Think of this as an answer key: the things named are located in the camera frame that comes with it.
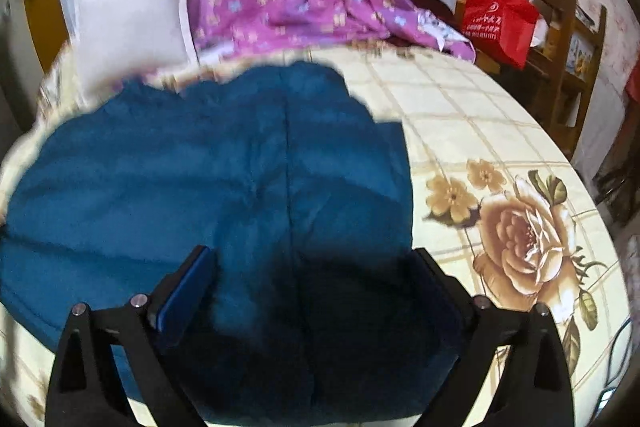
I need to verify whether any blue puffer jacket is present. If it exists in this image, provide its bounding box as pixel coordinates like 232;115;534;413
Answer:
0;59;463;427

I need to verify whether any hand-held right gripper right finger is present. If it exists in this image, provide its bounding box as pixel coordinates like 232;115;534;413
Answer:
415;248;573;427

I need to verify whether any white pillow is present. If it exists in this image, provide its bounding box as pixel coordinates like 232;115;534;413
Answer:
72;0;197;94

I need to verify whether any black cable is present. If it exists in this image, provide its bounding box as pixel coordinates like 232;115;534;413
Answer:
592;317;632;413

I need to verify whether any red shopping bag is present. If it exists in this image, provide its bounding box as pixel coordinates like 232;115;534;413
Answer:
460;0;542;70

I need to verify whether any wooden shelf rack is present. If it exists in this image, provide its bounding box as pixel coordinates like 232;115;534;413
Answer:
492;0;608;148

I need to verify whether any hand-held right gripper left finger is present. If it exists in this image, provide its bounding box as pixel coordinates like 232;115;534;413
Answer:
49;245;217;427

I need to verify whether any floral checked bed sheet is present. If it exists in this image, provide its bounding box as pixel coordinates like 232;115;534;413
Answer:
0;42;632;427

